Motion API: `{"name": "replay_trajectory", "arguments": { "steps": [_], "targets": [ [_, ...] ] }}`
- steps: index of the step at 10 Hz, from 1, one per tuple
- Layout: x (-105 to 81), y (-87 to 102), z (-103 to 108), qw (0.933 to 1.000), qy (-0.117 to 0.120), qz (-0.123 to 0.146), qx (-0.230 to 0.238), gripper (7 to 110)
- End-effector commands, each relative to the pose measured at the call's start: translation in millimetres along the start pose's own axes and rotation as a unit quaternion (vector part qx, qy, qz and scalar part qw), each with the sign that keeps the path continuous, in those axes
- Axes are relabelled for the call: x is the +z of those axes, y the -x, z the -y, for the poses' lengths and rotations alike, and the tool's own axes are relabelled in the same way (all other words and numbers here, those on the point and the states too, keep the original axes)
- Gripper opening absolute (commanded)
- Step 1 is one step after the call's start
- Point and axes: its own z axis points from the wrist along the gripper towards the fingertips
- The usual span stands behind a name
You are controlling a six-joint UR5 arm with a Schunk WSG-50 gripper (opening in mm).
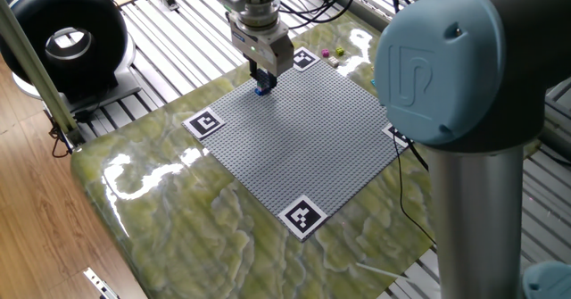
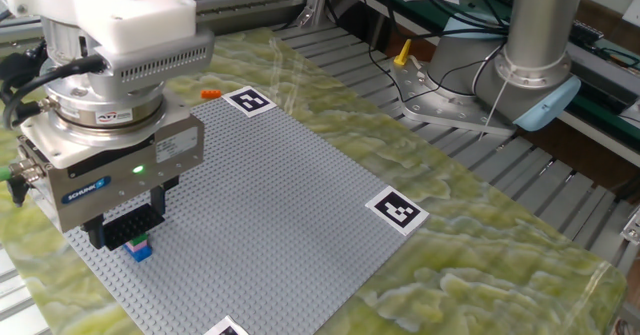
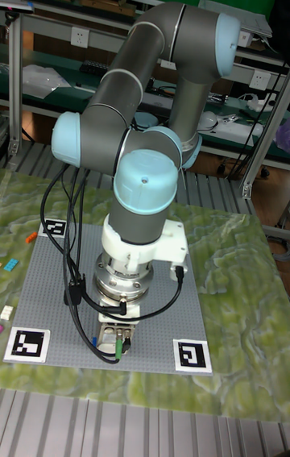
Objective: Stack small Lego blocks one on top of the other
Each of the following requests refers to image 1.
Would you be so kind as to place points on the slanted aluminium frame post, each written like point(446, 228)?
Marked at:
point(31, 62)

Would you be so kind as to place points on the white Lego brick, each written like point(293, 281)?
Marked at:
point(333, 61)

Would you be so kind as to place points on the grey Lego baseplate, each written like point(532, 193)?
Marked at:
point(303, 147)

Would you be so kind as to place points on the lime green Lego brick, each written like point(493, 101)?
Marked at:
point(340, 51)

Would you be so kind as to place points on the blue Lego brick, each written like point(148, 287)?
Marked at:
point(261, 92)

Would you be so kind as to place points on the black white fiducial marker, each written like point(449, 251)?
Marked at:
point(204, 122)
point(302, 216)
point(307, 59)
point(394, 135)

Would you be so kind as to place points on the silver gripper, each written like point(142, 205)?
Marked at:
point(267, 51)

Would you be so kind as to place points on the metal hinge bracket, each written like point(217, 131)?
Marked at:
point(100, 283)

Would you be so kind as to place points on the magenta Lego brick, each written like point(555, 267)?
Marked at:
point(325, 53)

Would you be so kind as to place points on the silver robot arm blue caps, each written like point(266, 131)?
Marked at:
point(477, 201)

